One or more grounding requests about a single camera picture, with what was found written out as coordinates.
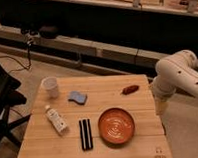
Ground red chili pepper toy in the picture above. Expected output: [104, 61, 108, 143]
[122, 85, 139, 95]

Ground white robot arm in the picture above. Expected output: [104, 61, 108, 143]
[151, 50, 198, 115]

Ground blue sponge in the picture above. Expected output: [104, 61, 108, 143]
[67, 91, 87, 105]

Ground dark device on ledge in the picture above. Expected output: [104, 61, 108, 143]
[39, 26, 58, 39]

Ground white plastic cup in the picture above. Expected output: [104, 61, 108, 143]
[42, 77, 59, 98]

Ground black striped rectangular block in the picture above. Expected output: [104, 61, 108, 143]
[79, 119, 93, 150]

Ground black cable on floor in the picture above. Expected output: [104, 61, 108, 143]
[0, 39, 34, 75]

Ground orange ceramic bowl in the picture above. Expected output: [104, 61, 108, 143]
[98, 108, 135, 145]

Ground black office chair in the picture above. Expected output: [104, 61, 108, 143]
[0, 64, 30, 148]

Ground white tube bottle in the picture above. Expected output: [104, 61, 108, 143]
[45, 105, 68, 135]

